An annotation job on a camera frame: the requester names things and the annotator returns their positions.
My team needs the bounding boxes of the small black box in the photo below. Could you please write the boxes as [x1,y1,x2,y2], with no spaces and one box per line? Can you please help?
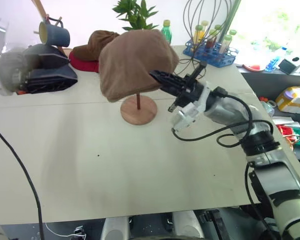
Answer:
[277,57,300,76]

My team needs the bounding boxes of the wooden hat stand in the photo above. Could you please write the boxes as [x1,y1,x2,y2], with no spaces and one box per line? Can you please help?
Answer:
[120,91,158,125]

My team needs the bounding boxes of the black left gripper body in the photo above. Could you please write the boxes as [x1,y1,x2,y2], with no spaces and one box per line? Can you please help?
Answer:
[0,48,28,93]

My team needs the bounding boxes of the green leafy plant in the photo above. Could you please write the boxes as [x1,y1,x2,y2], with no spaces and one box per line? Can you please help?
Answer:
[111,0,160,32]

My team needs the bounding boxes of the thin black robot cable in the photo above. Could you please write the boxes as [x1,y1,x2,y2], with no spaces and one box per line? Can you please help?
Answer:
[244,161,283,240]

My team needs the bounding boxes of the test tube pale cap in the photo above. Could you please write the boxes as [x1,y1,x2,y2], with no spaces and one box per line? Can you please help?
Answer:
[201,20,210,38]

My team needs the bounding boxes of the brown cloth cap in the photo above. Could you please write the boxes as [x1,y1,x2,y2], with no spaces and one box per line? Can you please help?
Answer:
[98,29,180,103]

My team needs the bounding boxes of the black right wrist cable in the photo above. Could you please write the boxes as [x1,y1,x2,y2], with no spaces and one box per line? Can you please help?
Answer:
[171,86,275,149]

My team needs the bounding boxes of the test tube red contents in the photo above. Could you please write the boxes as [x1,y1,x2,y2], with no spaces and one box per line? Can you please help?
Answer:
[206,29,217,50]

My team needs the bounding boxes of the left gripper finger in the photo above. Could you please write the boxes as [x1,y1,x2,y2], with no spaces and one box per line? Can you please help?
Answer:
[22,65,79,95]
[24,44,71,70]

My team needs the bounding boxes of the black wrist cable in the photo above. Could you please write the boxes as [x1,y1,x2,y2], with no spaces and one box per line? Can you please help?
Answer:
[171,86,275,149]
[0,120,45,240]

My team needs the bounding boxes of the test tube yellow contents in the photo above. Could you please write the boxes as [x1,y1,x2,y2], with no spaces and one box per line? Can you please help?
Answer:
[194,24,204,46]

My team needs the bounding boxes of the red plastic basket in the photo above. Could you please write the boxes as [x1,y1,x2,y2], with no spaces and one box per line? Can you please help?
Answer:
[276,124,300,152]

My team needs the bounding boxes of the green plastic bottle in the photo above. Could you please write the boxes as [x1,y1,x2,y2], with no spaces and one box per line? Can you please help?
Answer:
[160,19,173,46]

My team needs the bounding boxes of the thin white cable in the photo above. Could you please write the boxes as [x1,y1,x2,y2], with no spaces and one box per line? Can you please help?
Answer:
[44,221,87,239]

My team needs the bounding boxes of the clear bottle blue label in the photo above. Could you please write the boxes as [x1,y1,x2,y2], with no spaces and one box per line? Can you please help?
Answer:
[265,45,295,72]

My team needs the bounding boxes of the yellow and white box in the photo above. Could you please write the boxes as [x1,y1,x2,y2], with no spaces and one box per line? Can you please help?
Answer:
[274,85,300,115]

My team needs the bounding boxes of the dark side table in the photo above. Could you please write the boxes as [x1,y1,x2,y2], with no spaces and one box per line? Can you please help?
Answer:
[236,63,300,177]

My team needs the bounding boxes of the brown cap with brim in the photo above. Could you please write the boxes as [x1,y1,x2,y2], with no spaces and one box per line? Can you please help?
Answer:
[72,29,121,62]

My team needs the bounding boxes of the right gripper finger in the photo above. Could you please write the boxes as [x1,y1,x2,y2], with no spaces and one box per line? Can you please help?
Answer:
[149,72,185,97]
[149,69,191,89]

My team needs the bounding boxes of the blue test tube rack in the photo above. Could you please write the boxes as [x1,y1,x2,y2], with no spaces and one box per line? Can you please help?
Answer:
[182,38,239,69]

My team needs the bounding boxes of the black wire stand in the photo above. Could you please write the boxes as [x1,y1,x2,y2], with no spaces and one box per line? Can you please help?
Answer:
[178,0,234,75]

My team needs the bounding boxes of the dark blue mug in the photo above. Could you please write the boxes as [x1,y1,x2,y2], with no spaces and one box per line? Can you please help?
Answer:
[38,18,71,48]

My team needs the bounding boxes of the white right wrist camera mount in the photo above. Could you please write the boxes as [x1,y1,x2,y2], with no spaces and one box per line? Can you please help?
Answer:
[170,80,212,132]

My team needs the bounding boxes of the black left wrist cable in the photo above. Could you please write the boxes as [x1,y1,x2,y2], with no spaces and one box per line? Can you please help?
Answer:
[0,120,45,240]

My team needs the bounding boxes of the silver rounded robot part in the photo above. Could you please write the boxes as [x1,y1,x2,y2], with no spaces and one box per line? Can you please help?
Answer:
[173,210,206,240]
[100,216,131,240]

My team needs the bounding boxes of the red bowl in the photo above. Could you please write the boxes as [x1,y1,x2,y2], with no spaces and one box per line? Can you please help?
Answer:
[242,63,264,73]

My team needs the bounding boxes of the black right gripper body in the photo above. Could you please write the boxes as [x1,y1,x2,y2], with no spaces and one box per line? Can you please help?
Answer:
[168,62,207,113]

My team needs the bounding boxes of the red cloth hat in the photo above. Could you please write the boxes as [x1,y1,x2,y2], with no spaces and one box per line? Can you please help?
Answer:
[69,51,101,74]

